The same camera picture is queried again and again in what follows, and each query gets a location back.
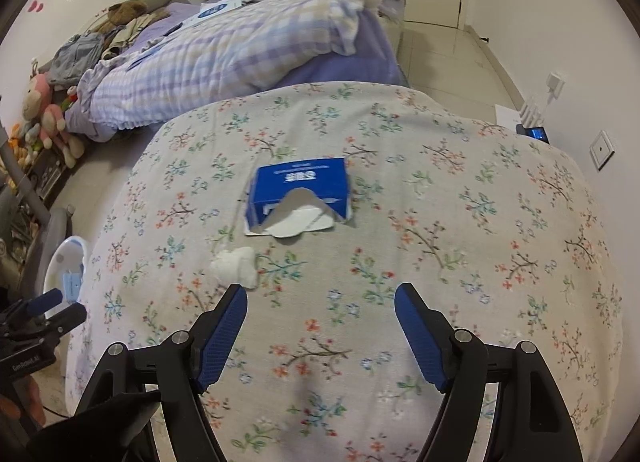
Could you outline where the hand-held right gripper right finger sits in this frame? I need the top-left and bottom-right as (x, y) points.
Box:
(394, 282), (586, 462)

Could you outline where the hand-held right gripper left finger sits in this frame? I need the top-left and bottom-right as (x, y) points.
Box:
(75, 283), (249, 462)

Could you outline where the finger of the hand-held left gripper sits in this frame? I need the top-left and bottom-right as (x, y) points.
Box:
(42, 302), (89, 338)
(25, 289), (64, 318)

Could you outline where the white plastic bin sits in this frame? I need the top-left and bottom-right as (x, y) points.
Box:
(42, 236), (92, 324)

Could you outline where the white tissue wad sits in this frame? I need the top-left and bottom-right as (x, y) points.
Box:
(210, 246), (260, 289)

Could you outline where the blue cardboard box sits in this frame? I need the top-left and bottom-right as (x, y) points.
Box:
(243, 157), (355, 239)

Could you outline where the person's left hand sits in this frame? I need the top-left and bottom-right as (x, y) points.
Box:
(15, 378), (49, 431)

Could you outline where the black cloth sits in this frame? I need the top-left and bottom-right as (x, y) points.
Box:
(32, 388), (162, 462)

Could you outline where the colourful toy pile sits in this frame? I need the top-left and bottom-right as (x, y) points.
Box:
(7, 122), (52, 169)

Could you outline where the small pink plush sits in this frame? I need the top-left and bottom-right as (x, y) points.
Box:
(40, 104), (86, 169)

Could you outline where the large pink monkey plush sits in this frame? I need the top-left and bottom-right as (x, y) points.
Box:
(21, 59), (56, 124)

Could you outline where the blue phone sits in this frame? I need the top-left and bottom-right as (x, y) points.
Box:
(516, 124), (550, 144)

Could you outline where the white paper sheet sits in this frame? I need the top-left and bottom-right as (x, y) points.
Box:
(495, 103), (524, 127)

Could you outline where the white slotted rack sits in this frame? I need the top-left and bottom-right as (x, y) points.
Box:
(520, 94), (544, 126)

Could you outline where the purple plaid quilt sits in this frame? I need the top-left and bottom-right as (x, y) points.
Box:
(75, 0), (412, 131)

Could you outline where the purple bed sheet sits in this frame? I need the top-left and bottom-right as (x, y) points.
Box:
(65, 2), (407, 144)

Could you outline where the beige clothes pile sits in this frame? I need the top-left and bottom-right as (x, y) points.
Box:
(102, 12), (172, 56)

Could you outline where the brown teddy bear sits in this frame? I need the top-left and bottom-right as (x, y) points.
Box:
(107, 0), (149, 26)

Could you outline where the blue white leaflet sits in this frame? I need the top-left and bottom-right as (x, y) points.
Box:
(192, 0), (244, 21)

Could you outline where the grey stroller frame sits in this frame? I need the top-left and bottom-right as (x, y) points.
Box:
(0, 127), (77, 289)

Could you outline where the white wall switch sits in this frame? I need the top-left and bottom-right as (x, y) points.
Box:
(589, 130), (616, 171)

